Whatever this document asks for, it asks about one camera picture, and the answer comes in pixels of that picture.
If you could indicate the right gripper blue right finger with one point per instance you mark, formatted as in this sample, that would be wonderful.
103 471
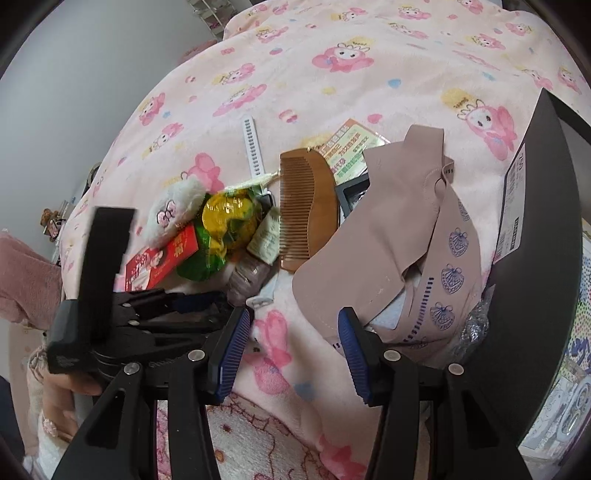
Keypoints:
362 352

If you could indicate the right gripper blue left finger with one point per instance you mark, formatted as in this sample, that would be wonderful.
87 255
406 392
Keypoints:
233 352

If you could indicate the red packet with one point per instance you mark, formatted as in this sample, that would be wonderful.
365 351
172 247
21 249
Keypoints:
149 267

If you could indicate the green yellow snack bag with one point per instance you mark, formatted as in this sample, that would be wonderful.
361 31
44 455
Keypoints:
225 223

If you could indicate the cartoon bead art pack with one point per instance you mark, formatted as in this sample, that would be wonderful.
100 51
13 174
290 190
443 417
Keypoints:
566 412

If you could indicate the person left hand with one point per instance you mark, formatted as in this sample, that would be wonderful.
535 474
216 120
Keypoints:
58 407

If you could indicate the small brown bottle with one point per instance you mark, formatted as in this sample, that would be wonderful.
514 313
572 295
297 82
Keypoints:
253 281

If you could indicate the white pink kitty blanket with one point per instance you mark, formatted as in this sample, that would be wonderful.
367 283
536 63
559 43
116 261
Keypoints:
248 443

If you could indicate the beige pink garment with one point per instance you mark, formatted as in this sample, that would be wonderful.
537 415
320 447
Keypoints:
410 235

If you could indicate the black storage box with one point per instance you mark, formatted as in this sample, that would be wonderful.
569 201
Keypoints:
535 277

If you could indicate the wooden comb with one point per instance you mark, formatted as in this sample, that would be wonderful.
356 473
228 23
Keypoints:
309 207

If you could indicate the orange green leaflet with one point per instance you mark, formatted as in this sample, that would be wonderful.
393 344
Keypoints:
344 150

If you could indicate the white plush keychain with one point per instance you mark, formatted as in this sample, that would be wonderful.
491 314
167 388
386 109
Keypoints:
172 209

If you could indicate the small black frame box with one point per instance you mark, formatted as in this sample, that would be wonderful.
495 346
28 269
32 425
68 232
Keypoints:
351 192

